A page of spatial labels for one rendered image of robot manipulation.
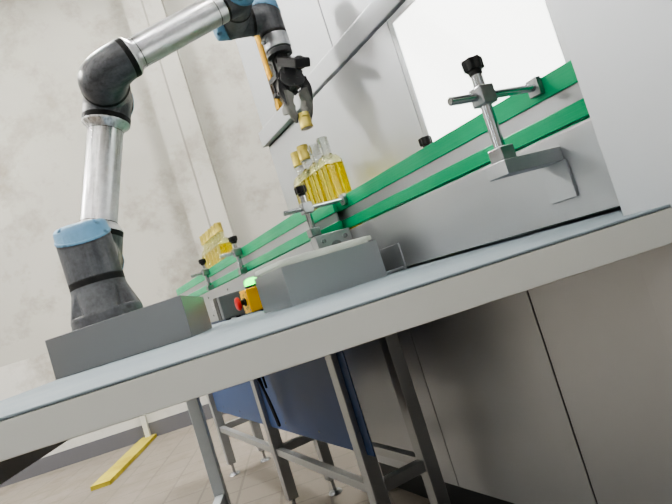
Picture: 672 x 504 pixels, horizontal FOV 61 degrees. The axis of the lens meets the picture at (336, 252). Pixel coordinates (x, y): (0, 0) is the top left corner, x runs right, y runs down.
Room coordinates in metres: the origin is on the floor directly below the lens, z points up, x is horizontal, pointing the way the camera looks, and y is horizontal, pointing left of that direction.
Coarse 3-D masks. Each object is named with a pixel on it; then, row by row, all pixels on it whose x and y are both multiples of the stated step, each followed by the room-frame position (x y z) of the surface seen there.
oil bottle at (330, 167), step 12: (324, 156) 1.49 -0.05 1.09; (336, 156) 1.49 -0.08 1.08; (324, 168) 1.48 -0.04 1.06; (336, 168) 1.49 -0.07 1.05; (324, 180) 1.50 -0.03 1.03; (336, 180) 1.48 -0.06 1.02; (348, 180) 1.50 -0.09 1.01; (324, 192) 1.52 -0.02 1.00; (336, 192) 1.48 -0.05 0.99; (348, 192) 1.49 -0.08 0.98
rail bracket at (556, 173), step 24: (480, 72) 0.78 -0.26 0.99; (456, 96) 0.76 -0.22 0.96; (480, 96) 0.77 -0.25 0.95; (504, 96) 0.80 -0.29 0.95; (504, 144) 0.78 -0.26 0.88; (504, 168) 0.76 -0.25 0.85; (528, 168) 0.78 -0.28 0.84; (552, 168) 0.83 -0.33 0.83; (552, 192) 0.84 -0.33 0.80; (576, 192) 0.80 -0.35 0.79
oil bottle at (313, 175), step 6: (312, 168) 1.54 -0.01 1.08; (312, 174) 1.54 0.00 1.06; (318, 174) 1.52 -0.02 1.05; (312, 180) 1.55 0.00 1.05; (318, 180) 1.53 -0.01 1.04; (312, 186) 1.56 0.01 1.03; (318, 186) 1.53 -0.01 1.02; (318, 192) 1.54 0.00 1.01; (318, 198) 1.55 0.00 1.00; (324, 198) 1.53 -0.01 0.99
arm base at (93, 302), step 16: (112, 272) 1.23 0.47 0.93; (80, 288) 1.20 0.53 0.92; (96, 288) 1.20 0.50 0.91; (112, 288) 1.21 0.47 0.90; (128, 288) 1.25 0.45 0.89; (80, 304) 1.19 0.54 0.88; (96, 304) 1.19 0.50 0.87; (112, 304) 1.20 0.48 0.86; (128, 304) 1.22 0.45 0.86; (80, 320) 1.18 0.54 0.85; (96, 320) 1.18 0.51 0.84
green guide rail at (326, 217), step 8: (320, 208) 1.48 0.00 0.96; (328, 208) 1.45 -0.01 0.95; (336, 208) 1.42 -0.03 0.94; (312, 216) 1.54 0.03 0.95; (320, 216) 1.50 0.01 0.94; (328, 216) 1.46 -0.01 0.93; (336, 216) 1.43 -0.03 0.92; (320, 224) 1.52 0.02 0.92; (328, 224) 1.48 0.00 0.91; (336, 224) 1.43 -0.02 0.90; (328, 232) 1.48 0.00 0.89
